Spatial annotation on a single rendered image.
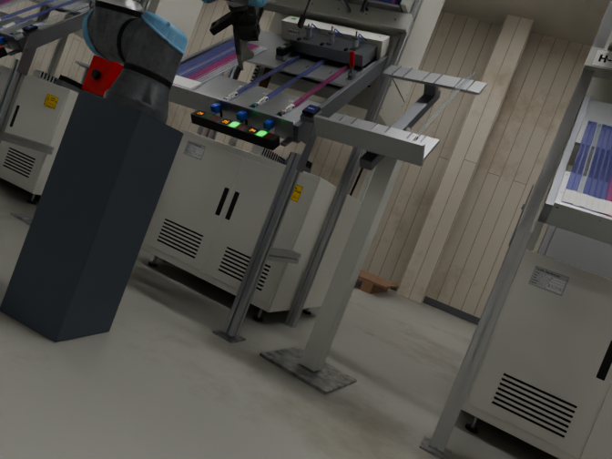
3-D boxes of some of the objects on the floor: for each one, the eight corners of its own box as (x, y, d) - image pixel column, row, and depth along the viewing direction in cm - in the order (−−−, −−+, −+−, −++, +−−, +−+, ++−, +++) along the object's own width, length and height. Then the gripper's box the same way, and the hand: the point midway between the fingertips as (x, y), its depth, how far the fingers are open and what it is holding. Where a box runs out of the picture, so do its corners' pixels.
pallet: (396, 295, 500) (400, 285, 499) (383, 300, 417) (388, 288, 417) (291, 250, 540) (295, 241, 539) (261, 247, 457) (266, 236, 457)
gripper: (250, 15, 147) (260, 73, 162) (257, -11, 160) (265, 45, 175) (223, 17, 148) (235, 75, 163) (232, -9, 161) (242, 45, 176)
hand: (243, 59), depth 170 cm, fingers open, 14 cm apart
